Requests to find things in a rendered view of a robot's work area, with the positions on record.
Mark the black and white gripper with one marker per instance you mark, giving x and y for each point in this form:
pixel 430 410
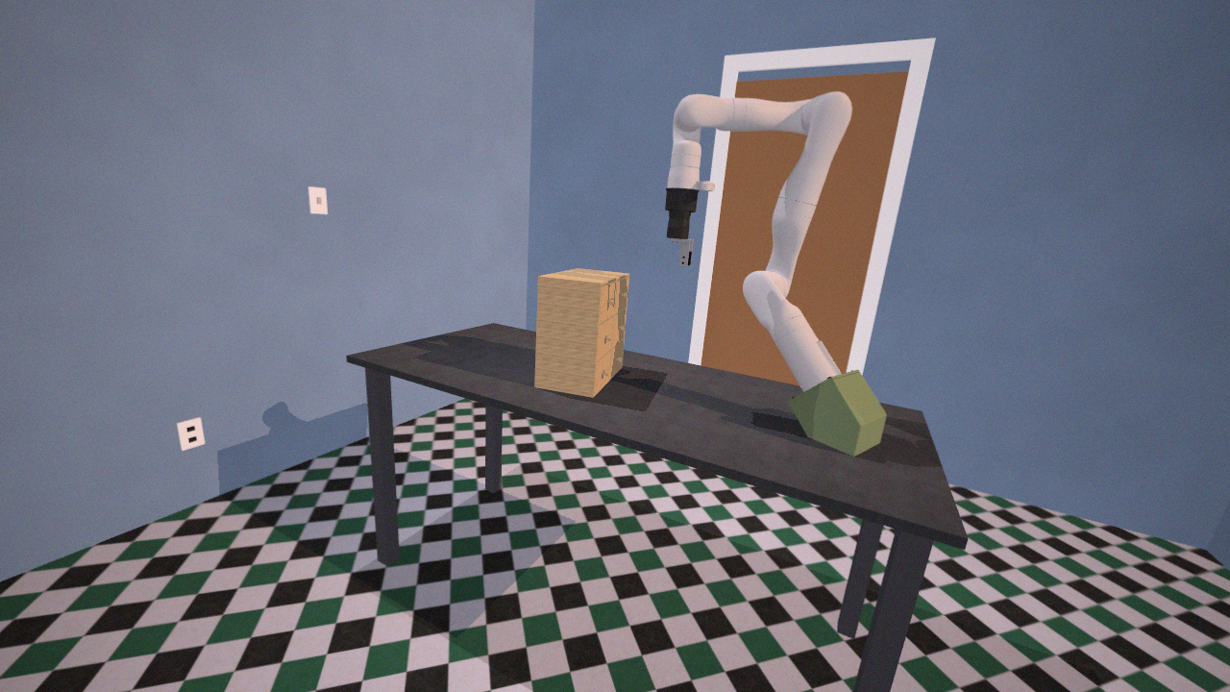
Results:
pixel 681 199

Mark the light wooden chest of drawers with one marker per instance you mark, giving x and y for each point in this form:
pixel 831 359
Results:
pixel 567 328

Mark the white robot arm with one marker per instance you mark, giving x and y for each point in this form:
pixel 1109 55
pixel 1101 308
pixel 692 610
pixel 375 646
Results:
pixel 824 120

